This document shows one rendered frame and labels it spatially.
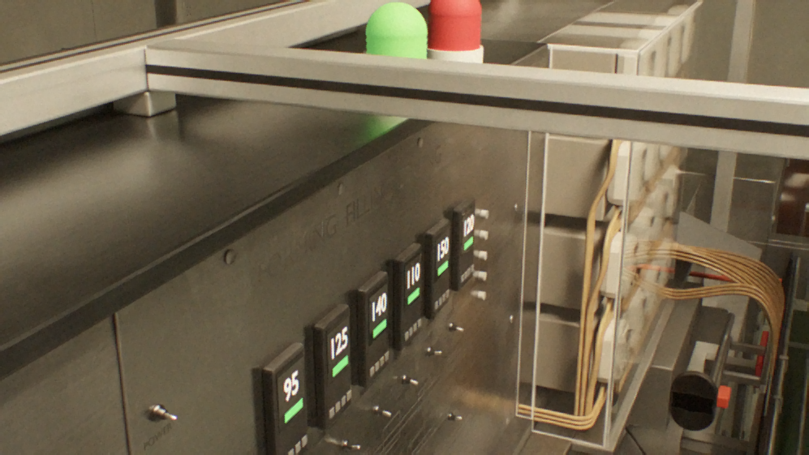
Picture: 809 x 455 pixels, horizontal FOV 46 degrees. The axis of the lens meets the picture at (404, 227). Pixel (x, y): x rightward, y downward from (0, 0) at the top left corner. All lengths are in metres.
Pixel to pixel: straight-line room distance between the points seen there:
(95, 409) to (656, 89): 0.41
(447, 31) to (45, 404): 0.64
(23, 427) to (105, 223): 0.14
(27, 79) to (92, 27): 3.93
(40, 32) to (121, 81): 3.62
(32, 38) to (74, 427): 3.90
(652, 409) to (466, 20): 0.90
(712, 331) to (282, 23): 1.25
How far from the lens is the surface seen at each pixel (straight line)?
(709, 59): 5.97
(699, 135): 0.69
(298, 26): 1.08
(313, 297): 0.77
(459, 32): 1.04
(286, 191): 0.66
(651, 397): 1.72
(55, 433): 0.56
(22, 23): 4.38
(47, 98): 0.78
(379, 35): 0.90
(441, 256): 0.99
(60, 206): 0.65
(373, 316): 0.85
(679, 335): 1.81
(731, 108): 0.68
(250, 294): 0.68
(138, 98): 0.88
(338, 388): 0.82
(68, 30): 4.58
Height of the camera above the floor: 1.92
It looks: 20 degrees down
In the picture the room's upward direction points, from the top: straight up
